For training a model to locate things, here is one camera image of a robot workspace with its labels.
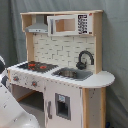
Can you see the white toy microwave door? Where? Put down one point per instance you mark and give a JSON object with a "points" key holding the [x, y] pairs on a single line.
{"points": [[64, 25]]}

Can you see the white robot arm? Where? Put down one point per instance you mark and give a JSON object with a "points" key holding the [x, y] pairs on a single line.
{"points": [[12, 115]]}

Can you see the wooden toy kitchen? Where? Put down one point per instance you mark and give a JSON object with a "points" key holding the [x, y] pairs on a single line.
{"points": [[87, 97]]}

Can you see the grey toy sink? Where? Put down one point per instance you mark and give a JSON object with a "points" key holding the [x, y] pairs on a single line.
{"points": [[72, 74]]}

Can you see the black toy faucet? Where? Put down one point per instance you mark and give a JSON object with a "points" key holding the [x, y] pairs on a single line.
{"points": [[82, 64]]}

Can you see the black toy stovetop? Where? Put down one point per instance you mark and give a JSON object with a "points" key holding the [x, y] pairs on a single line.
{"points": [[37, 66]]}

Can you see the right oven knob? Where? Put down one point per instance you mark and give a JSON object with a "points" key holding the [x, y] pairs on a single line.
{"points": [[34, 83]]}

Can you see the oven knob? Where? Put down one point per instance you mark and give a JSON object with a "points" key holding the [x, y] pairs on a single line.
{"points": [[16, 78], [34, 83]]}

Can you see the grey ice dispenser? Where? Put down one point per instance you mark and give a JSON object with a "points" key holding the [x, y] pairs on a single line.
{"points": [[62, 104]]}

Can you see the grey range hood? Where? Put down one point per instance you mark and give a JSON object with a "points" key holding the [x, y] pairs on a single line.
{"points": [[40, 24]]}

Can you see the left oven knob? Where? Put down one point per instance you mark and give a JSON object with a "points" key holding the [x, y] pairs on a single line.
{"points": [[16, 78]]}

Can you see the grey fridge door handle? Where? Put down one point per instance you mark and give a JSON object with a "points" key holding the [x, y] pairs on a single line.
{"points": [[49, 110]]}

